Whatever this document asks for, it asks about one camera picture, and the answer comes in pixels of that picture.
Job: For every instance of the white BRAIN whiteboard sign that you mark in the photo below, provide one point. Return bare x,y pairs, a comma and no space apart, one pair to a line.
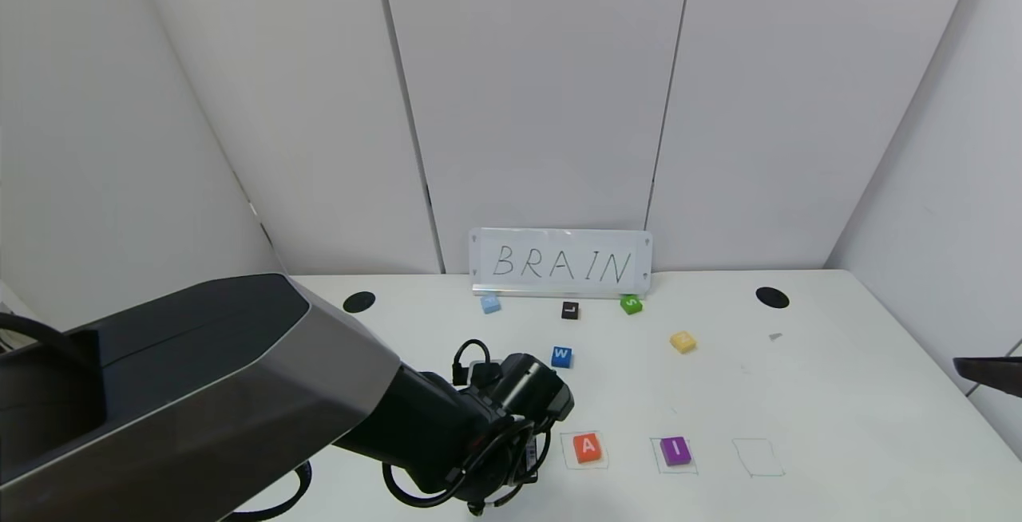
559,266

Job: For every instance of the black block letter L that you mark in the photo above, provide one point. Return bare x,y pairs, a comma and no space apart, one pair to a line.
569,311

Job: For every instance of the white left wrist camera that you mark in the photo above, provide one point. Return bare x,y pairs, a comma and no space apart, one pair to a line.
485,365

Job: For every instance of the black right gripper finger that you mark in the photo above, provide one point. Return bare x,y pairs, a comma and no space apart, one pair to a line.
998,374

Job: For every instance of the orange block letter A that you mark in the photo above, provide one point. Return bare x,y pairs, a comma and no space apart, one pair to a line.
587,448

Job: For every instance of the light blue letter block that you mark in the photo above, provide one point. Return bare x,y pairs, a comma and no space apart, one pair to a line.
491,304

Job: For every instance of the yellow letter block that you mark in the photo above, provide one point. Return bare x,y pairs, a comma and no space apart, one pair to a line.
683,342

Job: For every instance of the black table grommet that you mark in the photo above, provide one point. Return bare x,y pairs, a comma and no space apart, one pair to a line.
772,298
359,302

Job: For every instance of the blue block letter W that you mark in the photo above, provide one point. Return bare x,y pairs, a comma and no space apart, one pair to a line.
562,357

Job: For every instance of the purple block letter I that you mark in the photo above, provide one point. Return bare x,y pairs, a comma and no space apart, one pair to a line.
675,450

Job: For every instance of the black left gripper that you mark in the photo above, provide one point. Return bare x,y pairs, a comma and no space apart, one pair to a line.
532,453

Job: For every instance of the green block letter S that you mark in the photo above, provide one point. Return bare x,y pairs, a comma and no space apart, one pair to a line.
631,305

